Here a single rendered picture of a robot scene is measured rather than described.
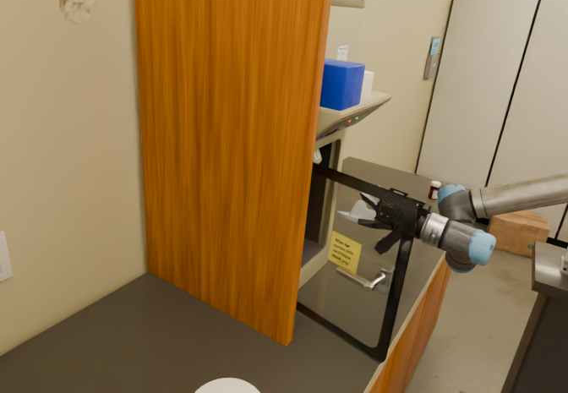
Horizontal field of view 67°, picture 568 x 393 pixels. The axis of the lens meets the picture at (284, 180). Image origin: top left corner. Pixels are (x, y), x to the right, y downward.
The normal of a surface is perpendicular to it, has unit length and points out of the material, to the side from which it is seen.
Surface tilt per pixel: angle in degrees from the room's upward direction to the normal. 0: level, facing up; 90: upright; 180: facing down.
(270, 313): 90
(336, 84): 90
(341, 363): 0
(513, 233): 90
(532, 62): 90
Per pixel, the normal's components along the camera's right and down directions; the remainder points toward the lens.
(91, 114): 0.84, 0.27
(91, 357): 0.08, -0.92
